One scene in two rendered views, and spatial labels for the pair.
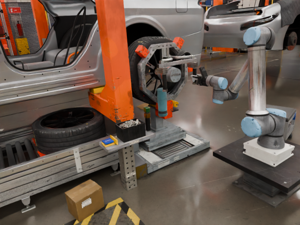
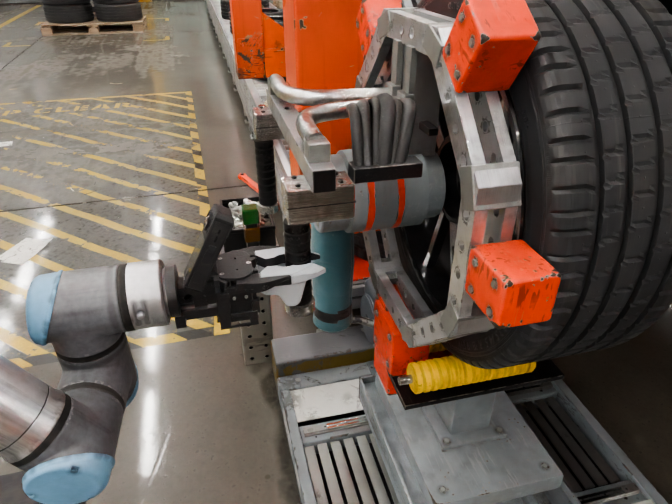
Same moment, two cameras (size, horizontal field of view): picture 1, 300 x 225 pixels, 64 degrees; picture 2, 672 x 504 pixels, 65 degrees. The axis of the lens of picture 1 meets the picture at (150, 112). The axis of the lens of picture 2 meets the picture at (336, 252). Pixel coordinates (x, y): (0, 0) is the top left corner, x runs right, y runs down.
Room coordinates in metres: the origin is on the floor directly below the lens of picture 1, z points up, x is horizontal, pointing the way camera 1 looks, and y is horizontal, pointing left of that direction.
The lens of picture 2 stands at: (2.43, -1.01, 1.22)
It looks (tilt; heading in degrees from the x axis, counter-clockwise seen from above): 31 degrees down; 108
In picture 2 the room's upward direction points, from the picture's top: straight up
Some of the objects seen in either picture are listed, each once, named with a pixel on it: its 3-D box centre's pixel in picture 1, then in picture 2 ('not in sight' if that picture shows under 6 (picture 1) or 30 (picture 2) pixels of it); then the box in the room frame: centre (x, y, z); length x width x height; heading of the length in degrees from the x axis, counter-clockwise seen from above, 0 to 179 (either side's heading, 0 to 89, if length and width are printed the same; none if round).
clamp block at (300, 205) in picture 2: (192, 64); (317, 196); (2.21, -0.41, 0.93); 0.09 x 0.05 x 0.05; 32
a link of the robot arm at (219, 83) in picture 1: (218, 82); (83, 305); (1.94, -0.58, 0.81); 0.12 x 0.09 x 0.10; 32
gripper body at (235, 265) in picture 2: (203, 80); (214, 289); (2.08, -0.49, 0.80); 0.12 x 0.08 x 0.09; 32
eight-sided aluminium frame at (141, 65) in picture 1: (164, 72); (412, 184); (2.29, -0.16, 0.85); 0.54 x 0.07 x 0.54; 122
